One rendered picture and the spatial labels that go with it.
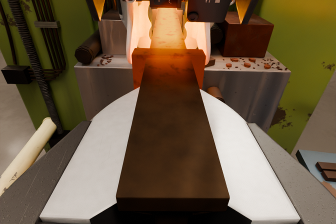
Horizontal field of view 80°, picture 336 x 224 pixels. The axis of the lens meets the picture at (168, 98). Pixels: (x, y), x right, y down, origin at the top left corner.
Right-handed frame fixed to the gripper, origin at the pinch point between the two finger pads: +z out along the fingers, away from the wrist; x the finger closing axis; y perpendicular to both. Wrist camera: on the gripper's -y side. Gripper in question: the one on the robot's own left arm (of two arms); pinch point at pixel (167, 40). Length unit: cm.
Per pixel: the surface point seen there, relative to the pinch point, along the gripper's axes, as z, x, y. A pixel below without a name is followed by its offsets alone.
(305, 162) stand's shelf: 31.8, 32.3, 6.0
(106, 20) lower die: 10.7, -10.8, -14.5
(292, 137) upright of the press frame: 53, 45, -6
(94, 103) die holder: 20.0, -13.5, -2.5
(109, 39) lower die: 13.7, -10.6, -12.8
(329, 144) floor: 129, 122, -25
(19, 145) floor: 126, -99, -21
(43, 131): 44, -36, -4
